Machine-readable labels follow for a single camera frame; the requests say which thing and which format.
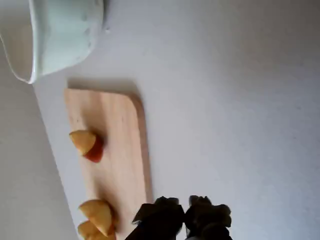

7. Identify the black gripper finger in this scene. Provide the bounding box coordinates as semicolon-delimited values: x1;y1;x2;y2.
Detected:
123;196;186;240
184;194;232;240

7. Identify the wooden cutting board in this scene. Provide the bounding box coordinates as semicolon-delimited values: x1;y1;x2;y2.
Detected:
64;87;154;240

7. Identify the apple slice with red skin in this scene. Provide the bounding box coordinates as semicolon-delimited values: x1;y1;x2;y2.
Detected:
69;129;105;164

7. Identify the pale green ceramic bowl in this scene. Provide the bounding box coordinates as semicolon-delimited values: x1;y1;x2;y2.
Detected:
0;0;105;85

